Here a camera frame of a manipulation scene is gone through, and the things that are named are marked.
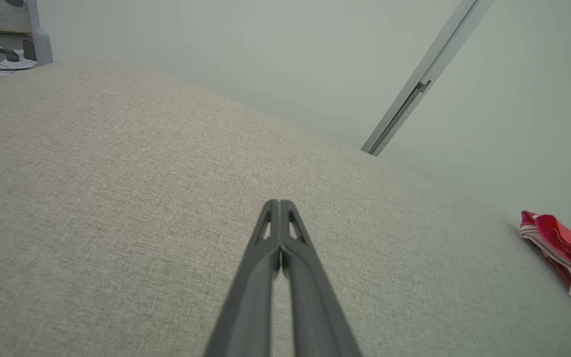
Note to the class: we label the grey metal wall post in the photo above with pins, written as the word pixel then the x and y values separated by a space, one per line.
pixel 417 89

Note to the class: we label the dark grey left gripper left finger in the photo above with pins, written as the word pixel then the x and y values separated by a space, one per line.
pixel 251 297

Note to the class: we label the red jersey with black numbers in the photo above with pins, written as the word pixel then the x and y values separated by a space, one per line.
pixel 563 238

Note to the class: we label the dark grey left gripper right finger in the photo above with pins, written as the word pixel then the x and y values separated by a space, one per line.
pixel 310 307

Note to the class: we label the grey metal furniture leg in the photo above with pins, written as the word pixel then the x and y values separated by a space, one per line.
pixel 40 34

